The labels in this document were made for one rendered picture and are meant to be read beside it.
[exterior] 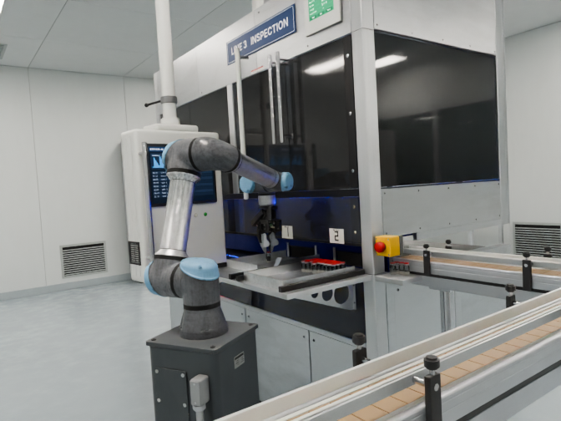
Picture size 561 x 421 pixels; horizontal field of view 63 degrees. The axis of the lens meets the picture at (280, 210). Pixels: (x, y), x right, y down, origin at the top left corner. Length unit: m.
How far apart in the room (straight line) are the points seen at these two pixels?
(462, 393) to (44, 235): 6.40
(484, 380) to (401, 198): 1.19
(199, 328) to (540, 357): 0.92
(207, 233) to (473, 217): 1.33
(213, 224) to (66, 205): 4.53
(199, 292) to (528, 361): 0.91
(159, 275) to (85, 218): 5.45
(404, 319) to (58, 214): 5.58
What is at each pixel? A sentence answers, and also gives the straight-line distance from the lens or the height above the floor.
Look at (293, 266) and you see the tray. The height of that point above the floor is 0.90.
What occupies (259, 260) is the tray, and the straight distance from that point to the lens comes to 2.25.
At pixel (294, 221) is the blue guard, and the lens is 2.12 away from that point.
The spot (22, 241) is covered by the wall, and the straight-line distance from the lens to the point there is 6.83.
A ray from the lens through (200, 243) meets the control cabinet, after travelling 2.49.
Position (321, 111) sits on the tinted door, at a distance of 1.98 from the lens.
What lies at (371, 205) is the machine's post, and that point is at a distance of 1.77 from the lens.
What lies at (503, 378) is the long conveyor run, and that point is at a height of 0.91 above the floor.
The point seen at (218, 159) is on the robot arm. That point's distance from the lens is 1.54.
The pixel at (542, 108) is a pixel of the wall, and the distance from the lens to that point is 6.51.
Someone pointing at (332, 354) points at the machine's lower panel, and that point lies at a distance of 2.08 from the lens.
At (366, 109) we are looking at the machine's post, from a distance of 1.78.
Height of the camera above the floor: 1.24
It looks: 3 degrees down
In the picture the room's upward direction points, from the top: 3 degrees counter-clockwise
